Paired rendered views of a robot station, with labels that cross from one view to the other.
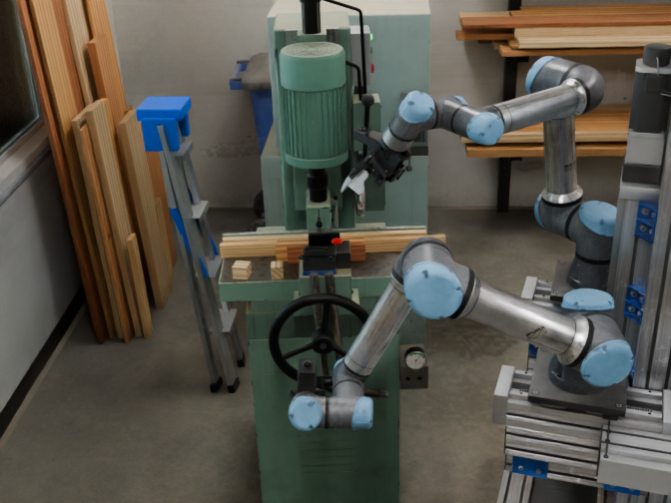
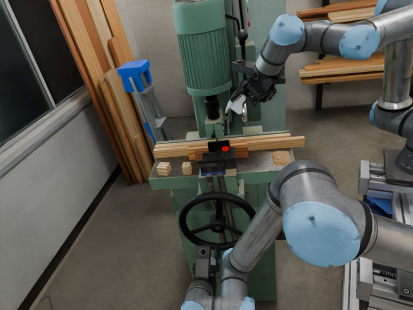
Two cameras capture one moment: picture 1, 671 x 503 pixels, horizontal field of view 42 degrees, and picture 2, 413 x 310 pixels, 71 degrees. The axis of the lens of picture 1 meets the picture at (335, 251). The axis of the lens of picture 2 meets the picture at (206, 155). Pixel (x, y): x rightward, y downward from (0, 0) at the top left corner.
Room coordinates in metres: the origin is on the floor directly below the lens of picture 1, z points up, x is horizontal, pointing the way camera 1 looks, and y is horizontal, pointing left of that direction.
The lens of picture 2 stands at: (1.24, -0.09, 1.58)
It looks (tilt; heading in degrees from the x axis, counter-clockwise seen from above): 32 degrees down; 10
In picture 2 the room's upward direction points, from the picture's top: 10 degrees counter-clockwise
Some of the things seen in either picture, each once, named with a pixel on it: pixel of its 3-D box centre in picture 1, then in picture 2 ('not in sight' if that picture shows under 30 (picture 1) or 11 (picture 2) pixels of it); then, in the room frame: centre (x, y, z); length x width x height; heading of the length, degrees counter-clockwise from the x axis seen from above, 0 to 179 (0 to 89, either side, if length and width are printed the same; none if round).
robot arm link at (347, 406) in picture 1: (348, 408); (233, 306); (1.67, -0.02, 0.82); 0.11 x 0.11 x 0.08; 89
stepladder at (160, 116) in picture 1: (195, 249); (161, 143); (3.02, 0.53, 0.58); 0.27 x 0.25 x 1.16; 84
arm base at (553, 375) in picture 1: (581, 359); not in sight; (1.77, -0.58, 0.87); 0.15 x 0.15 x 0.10
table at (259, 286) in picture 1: (326, 278); (221, 171); (2.22, 0.03, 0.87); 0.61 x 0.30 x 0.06; 90
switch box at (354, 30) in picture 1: (359, 55); (239, 15); (2.64, -0.10, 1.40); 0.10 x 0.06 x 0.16; 0
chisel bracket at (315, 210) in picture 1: (320, 211); (216, 124); (2.34, 0.04, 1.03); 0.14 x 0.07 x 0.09; 0
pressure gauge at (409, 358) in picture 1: (414, 359); not in sight; (2.11, -0.22, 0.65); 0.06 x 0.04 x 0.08; 90
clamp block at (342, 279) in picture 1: (326, 279); (219, 175); (2.13, 0.03, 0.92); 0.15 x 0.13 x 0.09; 90
